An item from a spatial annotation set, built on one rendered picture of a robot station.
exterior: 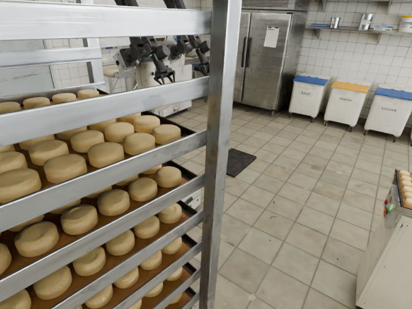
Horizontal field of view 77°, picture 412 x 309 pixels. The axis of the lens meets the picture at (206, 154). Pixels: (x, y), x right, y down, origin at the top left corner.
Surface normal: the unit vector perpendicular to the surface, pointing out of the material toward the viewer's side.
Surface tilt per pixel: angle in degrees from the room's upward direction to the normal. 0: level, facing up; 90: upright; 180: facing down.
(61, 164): 0
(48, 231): 0
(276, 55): 90
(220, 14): 90
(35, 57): 90
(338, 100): 91
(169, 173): 0
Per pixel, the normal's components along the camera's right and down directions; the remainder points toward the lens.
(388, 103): -0.58, 0.38
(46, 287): 0.04, -0.88
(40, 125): 0.72, 0.36
